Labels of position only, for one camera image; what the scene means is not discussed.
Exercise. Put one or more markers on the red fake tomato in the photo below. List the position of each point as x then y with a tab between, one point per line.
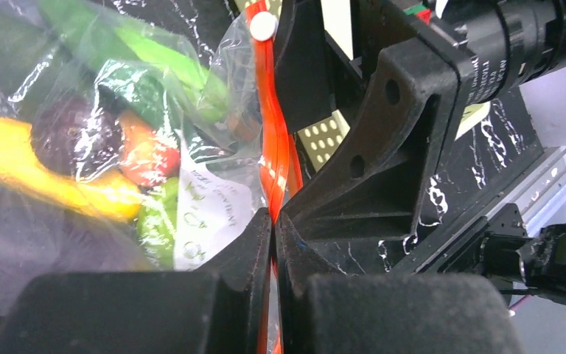
148	158

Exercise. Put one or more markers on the aluminium frame rail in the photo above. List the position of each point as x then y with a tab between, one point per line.
539	193

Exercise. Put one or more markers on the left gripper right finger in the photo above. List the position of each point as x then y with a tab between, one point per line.
325	311

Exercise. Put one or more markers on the yellow-green plastic basket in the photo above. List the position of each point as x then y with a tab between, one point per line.
322	138

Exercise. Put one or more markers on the dark purple fake fruit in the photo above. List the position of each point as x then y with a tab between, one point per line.
73	137

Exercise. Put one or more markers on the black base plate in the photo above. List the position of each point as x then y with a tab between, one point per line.
448	243

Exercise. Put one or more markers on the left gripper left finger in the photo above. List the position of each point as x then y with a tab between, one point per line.
221	307

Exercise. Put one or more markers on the clear zip top bag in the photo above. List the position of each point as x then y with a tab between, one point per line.
229	170

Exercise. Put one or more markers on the green fake cucumber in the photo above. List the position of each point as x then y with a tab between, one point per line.
155	72

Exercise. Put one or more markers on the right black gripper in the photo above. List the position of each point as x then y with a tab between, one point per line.
508	43

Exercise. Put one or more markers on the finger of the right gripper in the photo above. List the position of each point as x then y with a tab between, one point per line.
374	183
313	75

